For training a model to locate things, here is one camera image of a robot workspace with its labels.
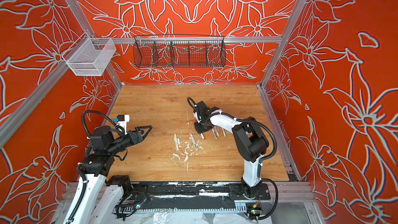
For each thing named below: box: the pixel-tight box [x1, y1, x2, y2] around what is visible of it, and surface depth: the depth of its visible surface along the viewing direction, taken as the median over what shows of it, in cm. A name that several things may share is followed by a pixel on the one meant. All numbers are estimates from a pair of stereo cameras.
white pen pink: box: [189, 133, 198, 151], surface depth 91 cm
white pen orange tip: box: [173, 132, 179, 151], surface depth 91 cm
